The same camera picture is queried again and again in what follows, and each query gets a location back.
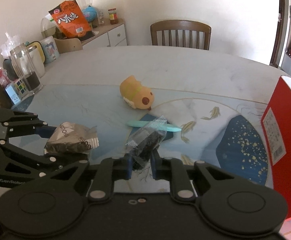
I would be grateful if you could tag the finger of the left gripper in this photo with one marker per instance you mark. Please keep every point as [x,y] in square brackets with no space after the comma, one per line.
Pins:
[18,166]
[21,123]

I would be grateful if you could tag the rubiks cube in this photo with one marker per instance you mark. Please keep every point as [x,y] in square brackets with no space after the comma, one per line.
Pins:
[16,90]

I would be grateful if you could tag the orange snack bag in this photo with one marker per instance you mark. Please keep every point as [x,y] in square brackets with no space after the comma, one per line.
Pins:
[71,21]

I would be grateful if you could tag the clear glass jar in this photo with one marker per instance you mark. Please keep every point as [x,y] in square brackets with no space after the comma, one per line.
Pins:
[24,68]

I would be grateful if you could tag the blue globe toy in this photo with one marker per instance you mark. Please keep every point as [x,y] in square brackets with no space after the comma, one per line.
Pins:
[90,13]

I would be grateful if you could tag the silver foil snack bag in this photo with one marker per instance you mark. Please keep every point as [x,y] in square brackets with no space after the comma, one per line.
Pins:
[72,138]

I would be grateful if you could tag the red shoe box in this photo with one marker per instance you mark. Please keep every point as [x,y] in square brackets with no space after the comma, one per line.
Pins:
[276,124]

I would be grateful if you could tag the brown wooden chair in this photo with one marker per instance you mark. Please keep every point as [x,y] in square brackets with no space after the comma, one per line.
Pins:
[181,33]

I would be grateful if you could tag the teal silicone stick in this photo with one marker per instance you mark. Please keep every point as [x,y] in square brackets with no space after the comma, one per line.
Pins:
[135,123]

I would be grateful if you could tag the orange capybara plush toy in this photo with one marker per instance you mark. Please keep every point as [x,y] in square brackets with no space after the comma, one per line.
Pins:
[135,94]

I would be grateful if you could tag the white kettle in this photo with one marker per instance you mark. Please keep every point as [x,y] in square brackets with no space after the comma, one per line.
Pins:
[38,58]

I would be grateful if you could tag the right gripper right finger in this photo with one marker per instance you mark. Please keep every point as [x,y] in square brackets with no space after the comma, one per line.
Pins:
[227,202]

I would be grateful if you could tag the beige chair back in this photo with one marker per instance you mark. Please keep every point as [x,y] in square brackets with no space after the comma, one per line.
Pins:
[68,45]

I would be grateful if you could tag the light blue printed mug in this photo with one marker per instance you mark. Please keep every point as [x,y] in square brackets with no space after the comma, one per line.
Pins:
[50,49]

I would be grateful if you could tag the white drawer cabinet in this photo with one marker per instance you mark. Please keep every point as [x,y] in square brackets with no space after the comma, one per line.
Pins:
[109,35]

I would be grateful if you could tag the red lid jar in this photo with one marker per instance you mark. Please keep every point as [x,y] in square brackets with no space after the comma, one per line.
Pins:
[113,16]

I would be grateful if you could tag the black clear snack packet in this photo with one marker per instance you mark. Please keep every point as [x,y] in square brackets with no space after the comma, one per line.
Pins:
[141,143]

